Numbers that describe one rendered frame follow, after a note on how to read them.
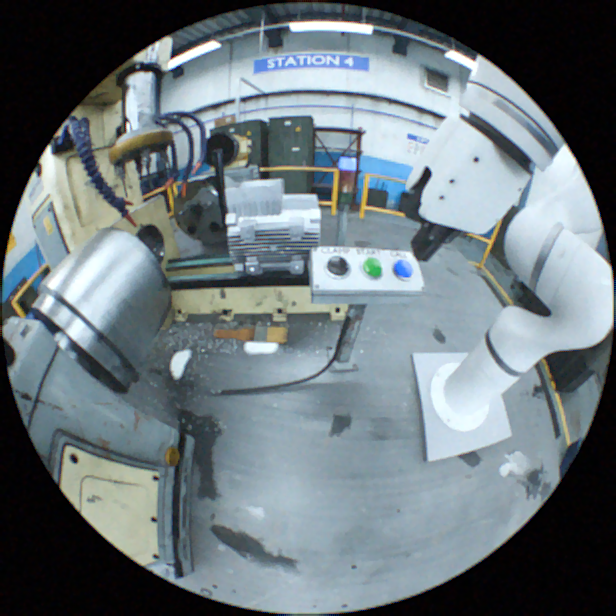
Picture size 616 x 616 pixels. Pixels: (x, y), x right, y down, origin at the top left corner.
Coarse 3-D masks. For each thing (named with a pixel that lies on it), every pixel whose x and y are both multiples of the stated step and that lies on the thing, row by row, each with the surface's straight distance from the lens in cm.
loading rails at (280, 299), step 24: (168, 264) 75; (192, 264) 67; (216, 264) 63; (192, 288) 58; (216, 288) 55; (240, 288) 53; (264, 288) 51; (288, 288) 51; (192, 312) 66; (216, 312) 62; (240, 312) 59; (264, 312) 57; (288, 312) 57; (312, 312) 57; (336, 312) 55
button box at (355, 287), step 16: (320, 256) 27; (352, 256) 28; (368, 256) 29; (384, 256) 30; (400, 256) 32; (320, 272) 26; (352, 272) 27; (384, 272) 29; (416, 272) 32; (320, 288) 25; (336, 288) 25; (352, 288) 26; (368, 288) 26; (384, 288) 27; (400, 288) 29; (416, 288) 30
